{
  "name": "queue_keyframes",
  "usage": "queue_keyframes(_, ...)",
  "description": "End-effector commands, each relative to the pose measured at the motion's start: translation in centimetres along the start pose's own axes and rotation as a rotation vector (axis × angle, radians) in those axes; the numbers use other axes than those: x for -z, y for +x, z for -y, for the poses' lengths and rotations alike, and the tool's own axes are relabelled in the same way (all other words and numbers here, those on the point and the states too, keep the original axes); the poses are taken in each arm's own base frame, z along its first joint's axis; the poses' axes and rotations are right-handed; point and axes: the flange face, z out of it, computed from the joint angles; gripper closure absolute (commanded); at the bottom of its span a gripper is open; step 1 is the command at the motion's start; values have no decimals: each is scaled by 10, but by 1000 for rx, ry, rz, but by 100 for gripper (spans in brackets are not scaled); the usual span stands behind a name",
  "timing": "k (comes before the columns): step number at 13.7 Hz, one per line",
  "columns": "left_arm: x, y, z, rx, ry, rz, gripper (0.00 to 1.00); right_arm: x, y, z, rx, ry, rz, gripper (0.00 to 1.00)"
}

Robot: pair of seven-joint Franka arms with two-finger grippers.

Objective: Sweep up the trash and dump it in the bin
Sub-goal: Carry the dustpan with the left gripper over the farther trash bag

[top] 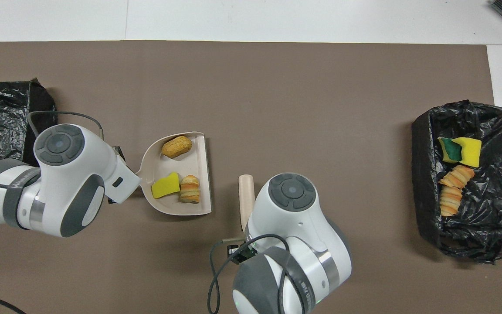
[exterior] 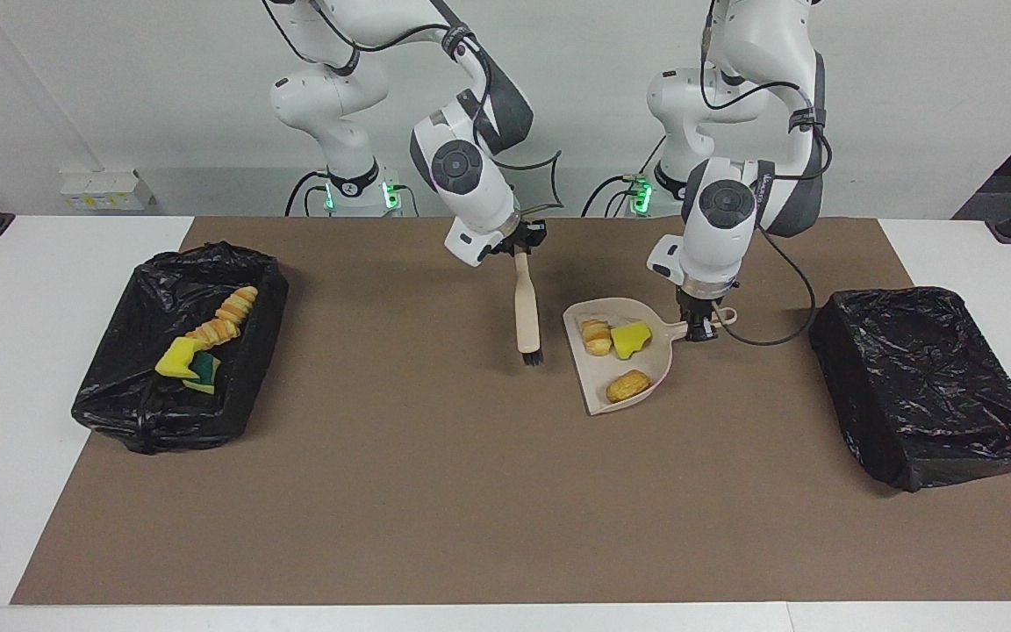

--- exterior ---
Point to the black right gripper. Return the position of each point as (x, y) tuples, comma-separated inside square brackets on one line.
[(525, 237)]

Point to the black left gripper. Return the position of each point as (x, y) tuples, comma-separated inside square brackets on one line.
[(699, 304)]

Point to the beige brush with black bristles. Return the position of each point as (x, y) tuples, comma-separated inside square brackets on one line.
[(527, 307)]

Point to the yellow sponge piece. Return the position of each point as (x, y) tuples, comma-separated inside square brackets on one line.
[(630, 341), (175, 360)]

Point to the brown bread roll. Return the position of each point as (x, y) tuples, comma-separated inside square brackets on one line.
[(628, 386)]

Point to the pale bread piece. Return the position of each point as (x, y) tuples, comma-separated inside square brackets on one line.
[(596, 337)]

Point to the beige plastic dustpan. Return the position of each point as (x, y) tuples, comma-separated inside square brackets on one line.
[(598, 382)]

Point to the striped croissant piece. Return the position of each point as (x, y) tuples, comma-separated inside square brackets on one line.
[(238, 305), (211, 332)]

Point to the yellow sponge with green pad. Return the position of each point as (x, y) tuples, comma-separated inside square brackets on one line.
[(204, 373)]

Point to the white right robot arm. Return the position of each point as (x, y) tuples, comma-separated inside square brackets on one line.
[(470, 184)]

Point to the black bag wrapped bin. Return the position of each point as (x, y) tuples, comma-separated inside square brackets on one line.
[(927, 386)]

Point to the open black bag lined bin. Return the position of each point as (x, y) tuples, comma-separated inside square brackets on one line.
[(137, 395)]

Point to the brown table mat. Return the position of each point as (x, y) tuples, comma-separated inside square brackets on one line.
[(505, 544)]

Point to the white wall socket box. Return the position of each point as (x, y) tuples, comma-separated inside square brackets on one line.
[(106, 189)]

